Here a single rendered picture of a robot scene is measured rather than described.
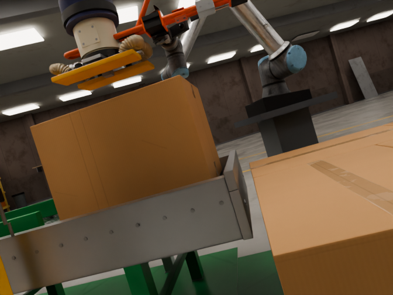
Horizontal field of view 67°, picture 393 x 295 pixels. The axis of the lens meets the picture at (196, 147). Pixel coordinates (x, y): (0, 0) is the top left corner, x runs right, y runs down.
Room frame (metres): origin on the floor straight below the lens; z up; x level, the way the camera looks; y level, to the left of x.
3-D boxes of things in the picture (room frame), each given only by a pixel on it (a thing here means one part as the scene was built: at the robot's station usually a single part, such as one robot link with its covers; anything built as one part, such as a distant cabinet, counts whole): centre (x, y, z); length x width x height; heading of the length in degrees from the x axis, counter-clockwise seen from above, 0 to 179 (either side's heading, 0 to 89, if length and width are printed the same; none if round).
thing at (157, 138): (1.25, 0.24, 0.75); 0.60 x 0.40 x 0.40; 80
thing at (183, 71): (1.54, -0.03, 1.10); 0.12 x 0.09 x 0.12; 22
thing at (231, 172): (1.20, -0.12, 0.58); 0.70 x 0.03 x 0.06; 171
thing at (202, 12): (1.19, -0.20, 1.21); 0.07 x 0.07 x 0.04; 82
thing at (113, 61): (1.16, 0.28, 1.11); 0.34 x 0.10 x 0.05; 82
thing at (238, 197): (1.20, -0.12, 0.48); 0.70 x 0.03 x 0.15; 171
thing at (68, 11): (1.25, 0.26, 1.33); 0.23 x 0.23 x 0.04
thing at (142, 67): (1.35, 0.25, 1.11); 0.34 x 0.10 x 0.05; 82
